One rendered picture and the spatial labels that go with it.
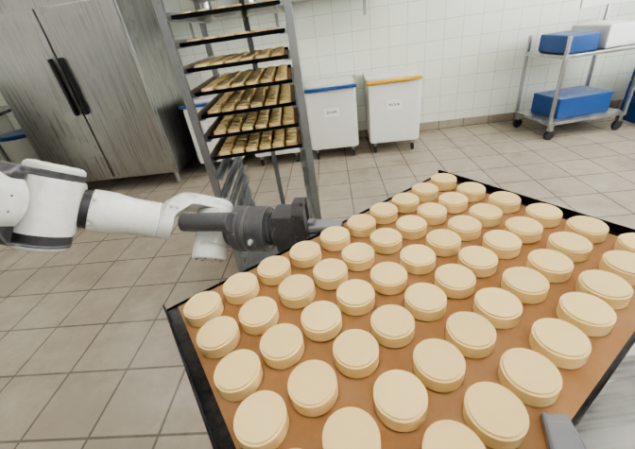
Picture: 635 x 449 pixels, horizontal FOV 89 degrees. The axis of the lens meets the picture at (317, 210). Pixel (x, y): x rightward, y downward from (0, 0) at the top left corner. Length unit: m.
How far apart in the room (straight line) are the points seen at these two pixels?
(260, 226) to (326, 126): 2.97
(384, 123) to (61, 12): 3.02
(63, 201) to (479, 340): 0.58
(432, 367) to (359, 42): 3.85
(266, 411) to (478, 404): 0.19
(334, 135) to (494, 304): 3.20
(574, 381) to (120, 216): 0.64
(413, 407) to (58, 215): 0.53
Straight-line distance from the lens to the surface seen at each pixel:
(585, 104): 4.33
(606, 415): 0.62
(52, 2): 3.91
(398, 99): 3.52
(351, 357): 0.37
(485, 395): 0.36
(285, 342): 0.39
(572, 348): 0.43
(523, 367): 0.39
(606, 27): 4.22
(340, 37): 4.04
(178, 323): 0.50
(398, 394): 0.35
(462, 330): 0.40
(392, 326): 0.40
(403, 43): 4.14
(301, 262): 0.50
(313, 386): 0.36
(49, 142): 4.32
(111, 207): 0.63
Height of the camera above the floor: 1.32
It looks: 30 degrees down
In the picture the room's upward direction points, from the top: 8 degrees counter-clockwise
